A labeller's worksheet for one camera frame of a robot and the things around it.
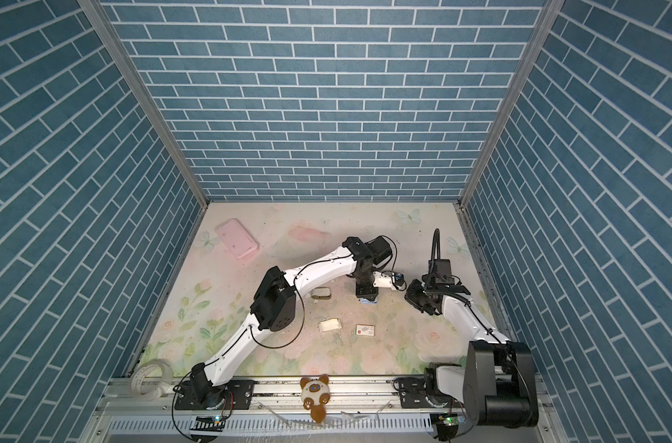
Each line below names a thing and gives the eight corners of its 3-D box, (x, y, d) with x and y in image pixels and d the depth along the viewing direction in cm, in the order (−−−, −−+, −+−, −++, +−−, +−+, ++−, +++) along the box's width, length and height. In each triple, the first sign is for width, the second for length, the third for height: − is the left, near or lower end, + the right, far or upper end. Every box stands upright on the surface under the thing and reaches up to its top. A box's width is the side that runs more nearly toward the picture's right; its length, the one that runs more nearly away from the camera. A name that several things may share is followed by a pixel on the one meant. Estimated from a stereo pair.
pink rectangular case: (241, 264, 103) (238, 259, 101) (216, 231, 113) (213, 226, 111) (262, 251, 107) (260, 246, 105) (236, 220, 117) (234, 215, 115)
